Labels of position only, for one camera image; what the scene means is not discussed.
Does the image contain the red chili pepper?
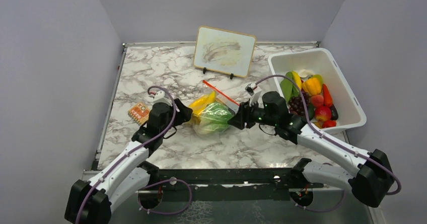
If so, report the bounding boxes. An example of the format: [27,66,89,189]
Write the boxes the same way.
[322,84,333,107]

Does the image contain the white plastic bin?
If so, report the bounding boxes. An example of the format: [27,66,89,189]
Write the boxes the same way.
[268,48,367,134]

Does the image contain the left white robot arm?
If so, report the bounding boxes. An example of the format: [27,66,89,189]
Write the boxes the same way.
[64,99,192,223]

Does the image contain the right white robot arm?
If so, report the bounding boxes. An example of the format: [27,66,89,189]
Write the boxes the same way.
[228,91,395,207]

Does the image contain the green lettuce head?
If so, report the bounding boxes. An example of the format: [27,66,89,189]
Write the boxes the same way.
[193,102,234,135]

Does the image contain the dark eggplant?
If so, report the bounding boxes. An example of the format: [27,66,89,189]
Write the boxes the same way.
[329,104,339,121]

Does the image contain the yellow bell pepper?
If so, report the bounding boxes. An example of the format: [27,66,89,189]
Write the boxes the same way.
[302,78,322,96]

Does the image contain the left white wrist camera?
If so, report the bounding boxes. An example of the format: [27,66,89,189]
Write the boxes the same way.
[151,90,172,106]

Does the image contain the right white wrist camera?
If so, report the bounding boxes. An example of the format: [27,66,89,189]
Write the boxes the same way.
[245,83,262,107]

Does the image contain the red tomato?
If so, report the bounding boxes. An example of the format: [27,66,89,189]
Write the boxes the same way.
[322,120,337,128]

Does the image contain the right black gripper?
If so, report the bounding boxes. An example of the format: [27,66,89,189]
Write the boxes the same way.
[228,98,278,130]

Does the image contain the red apple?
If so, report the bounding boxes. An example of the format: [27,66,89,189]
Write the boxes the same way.
[314,106,332,122]

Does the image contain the yellow banana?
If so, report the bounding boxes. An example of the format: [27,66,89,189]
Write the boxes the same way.
[189,91,217,115]
[291,71,302,90]

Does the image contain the green leaf vegetable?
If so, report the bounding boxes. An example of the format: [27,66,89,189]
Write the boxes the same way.
[280,71,300,102]

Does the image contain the green avocado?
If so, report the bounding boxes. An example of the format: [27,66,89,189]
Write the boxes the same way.
[307,104,315,121]

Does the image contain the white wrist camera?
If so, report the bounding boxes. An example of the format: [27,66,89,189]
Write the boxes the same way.
[245,83,262,107]
[151,90,172,106]

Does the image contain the clear zip top bag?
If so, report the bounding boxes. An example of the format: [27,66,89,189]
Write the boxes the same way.
[188,80,239,135]

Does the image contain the orange snack packet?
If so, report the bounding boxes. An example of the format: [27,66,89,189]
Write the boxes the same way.
[128,102,150,126]

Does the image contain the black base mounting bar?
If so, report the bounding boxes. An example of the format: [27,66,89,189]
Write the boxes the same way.
[137,161,324,205]

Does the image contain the pink peach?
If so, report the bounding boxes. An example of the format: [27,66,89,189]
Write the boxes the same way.
[310,94,324,108]

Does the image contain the dark grapes bunch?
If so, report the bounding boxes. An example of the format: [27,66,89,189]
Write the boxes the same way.
[288,96,309,116]

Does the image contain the white garlic bulb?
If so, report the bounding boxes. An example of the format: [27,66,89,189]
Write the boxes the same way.
[297,69,316,79]

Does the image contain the small whiteboard with wood frame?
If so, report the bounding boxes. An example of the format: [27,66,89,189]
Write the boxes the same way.
[193,26,257,78]

